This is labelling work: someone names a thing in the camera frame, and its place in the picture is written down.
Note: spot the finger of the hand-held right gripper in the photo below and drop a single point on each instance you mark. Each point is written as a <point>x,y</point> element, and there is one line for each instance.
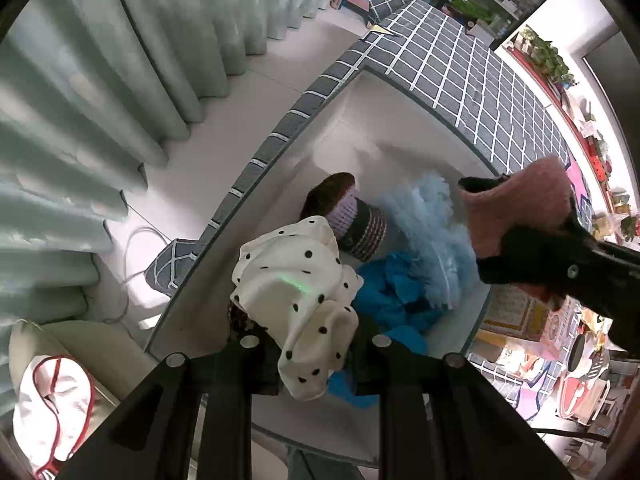
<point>580,224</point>
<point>530,257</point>

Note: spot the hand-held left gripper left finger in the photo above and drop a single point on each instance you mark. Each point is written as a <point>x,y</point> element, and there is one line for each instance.
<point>235,377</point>

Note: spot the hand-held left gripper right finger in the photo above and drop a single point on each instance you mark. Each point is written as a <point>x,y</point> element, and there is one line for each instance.
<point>400,377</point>

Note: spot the pink knit sock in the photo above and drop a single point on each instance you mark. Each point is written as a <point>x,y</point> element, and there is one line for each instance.
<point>520,195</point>

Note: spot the light blue fluffy duster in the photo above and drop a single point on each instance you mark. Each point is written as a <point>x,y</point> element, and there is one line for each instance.
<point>435,232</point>

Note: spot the white polka dot cloth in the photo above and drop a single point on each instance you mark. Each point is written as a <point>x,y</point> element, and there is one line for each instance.
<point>285,280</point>

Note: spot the white plastic storage box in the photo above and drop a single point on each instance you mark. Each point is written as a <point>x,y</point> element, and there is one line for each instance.
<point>380,125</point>

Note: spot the pink cardboard box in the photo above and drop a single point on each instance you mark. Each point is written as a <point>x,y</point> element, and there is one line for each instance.
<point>517,310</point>

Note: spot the blue cloth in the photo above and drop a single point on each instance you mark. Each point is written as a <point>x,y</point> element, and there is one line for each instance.
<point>390,285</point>

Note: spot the red white packet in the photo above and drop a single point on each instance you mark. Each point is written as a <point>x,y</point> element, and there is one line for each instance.
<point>580,396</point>

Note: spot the brown purple striped sock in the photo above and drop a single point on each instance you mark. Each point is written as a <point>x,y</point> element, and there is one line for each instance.
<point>360,225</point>

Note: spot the green potted plants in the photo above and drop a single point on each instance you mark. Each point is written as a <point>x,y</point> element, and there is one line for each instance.
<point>546,55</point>

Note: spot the white bag with red trim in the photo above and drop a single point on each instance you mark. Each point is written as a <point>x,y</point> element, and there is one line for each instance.
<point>50,410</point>

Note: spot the grey checked blanket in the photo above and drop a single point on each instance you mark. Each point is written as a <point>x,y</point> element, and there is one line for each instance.
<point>450,75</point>

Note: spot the pale green curtain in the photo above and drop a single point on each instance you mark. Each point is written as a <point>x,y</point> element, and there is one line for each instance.
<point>100,60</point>

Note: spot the red wall shelf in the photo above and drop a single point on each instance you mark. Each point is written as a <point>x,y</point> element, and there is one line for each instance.
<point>585,125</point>

